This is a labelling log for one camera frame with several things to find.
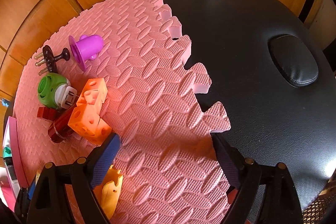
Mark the yellow orange curved piece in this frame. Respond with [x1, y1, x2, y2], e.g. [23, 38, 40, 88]
[93, 165, 123, 219]

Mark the red cylinder capsule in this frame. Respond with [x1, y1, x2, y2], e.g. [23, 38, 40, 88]
[48, 105, 76, 143]

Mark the orange holed cube block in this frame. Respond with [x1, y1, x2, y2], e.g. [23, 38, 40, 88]
[68, 78, 112, 145]

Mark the brown pegged disc toy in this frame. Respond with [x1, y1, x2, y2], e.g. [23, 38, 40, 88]
[34, 45, 71, 76]

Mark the small red block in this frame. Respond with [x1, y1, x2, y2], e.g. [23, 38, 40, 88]
[37, 106, 62, 121]

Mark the pink white cardboard box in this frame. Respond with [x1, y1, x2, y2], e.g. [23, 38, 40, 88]
[2, 116, 29, 211]

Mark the mesh chair back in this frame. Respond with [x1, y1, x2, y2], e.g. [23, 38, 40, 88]
[303, 180, 335, 223]

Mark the teal ribbed spool toy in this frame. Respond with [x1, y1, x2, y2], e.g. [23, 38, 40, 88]
[3, 147, 12, 159]

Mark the black padded massage table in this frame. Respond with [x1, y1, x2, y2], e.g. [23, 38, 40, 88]
[164, 0, 335, 209]

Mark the green white round toy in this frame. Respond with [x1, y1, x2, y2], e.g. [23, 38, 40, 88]
[38, 73, 77, 109]

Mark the pink foam puzzle mat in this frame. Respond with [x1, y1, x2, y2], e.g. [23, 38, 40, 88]
[12, 0, 232, 224]

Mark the black face-hole cushion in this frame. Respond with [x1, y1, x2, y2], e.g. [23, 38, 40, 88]
[268, 35, 319, 88]

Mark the purple plastic funnel toy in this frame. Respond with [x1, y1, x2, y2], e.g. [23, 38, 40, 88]
[68, 35, 104, 72]

